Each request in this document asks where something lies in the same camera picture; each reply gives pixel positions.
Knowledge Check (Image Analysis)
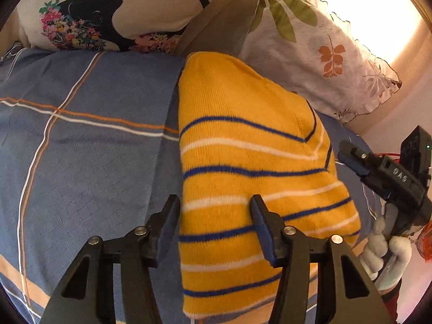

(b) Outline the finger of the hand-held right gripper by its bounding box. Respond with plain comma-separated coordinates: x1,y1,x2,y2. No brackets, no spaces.
338,141,375,179

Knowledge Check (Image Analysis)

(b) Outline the cushion with silhouette print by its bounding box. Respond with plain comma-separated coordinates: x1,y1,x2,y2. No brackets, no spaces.
17,0,260,55

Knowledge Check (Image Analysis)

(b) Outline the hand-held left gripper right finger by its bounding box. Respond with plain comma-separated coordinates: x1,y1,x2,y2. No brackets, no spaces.
250,194,394,324

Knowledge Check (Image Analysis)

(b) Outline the orange red bag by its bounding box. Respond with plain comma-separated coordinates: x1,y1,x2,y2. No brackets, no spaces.
413,226,432,264

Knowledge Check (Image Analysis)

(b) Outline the person's right forearm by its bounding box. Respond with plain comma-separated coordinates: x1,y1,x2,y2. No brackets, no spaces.
381,280,404,318

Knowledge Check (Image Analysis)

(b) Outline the person's right hand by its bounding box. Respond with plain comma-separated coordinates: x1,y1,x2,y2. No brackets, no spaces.
359,216,413,291

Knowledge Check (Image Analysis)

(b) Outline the white leaf print pillow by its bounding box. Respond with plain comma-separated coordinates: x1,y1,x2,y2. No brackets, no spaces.
238,0,403,125

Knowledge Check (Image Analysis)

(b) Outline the blue plaid bed sheet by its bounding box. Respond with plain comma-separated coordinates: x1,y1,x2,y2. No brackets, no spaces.
0,42,385,324

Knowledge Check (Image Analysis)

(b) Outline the beige headboard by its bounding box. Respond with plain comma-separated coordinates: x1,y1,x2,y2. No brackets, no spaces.
175,0,260,58

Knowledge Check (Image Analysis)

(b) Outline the yellow striped sweater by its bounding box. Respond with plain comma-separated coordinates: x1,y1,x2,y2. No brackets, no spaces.
177,51,362,319

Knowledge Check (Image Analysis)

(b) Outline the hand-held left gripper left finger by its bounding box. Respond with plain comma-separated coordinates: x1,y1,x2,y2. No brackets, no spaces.
40,194,181,324

